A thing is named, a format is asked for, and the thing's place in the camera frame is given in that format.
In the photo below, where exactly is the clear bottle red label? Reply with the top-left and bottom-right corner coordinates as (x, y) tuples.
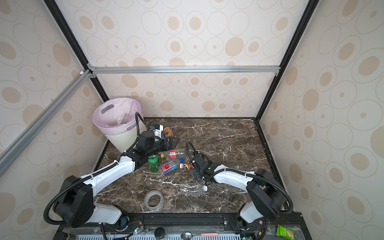
(159, 149), (186, 160)

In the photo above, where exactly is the brown Nescafe bottle front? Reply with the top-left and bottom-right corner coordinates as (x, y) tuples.
(179, 163), (194, 171)

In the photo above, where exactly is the crushed clear bottle white cap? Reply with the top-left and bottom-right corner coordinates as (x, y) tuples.
(179, 183), (208, 195)

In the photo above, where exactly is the crushed bottle pink label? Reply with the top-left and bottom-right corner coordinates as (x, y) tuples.
(159, 161), (179, 175)

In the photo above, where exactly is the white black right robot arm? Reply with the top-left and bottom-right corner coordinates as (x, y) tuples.
(186, 142), (294, 228)

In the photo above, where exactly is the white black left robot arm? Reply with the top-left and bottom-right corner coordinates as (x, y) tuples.
(43, 125), (180, 231)

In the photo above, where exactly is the white plastic waste bin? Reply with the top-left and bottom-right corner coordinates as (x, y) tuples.
(92, 97), (148, 153)

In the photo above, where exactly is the pink bin liner bag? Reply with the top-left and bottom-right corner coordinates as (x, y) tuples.
(92, 98), (142, 136)

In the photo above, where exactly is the green plastic soda bottle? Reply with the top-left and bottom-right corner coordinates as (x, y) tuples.
(148, 155), (159, 173)

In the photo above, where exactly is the clear tape roll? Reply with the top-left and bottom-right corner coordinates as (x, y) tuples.
(143, 190), (165, 212)

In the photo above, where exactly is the black round knob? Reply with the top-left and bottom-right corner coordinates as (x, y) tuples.
(154, 227), (166, 240)

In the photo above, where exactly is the green snack packet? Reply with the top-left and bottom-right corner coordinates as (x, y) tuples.
(276, 226), (295, 240)

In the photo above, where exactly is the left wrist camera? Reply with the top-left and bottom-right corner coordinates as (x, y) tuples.
(151, 124), (164, 138)

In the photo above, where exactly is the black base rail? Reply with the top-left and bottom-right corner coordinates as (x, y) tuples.
(53, 213), (312, 240)

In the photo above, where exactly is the metal spoon red handle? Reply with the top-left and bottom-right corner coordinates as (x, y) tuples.
(181, 232), (219, 240)

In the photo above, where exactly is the aluminium frame bar back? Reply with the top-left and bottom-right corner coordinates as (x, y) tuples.
(91, 66), (280, 74)

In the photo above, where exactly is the aluminium frame bar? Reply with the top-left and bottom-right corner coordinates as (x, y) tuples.
(91, 66), (280, 74)
(1, 70), (91, 175)

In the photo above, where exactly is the aluminium frame bar left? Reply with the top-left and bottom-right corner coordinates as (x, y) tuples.
(1, 70), (91, 175)

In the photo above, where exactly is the black frame post left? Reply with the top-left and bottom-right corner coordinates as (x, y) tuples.
(43, 0), (109, 102)

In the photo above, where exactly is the black frame post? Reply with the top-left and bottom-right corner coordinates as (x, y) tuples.
(43, 0), (109, 102)
(256, 0), (320, 122)

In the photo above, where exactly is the black frame post right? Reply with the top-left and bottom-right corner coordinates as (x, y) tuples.
(256, 0), (320, 122)

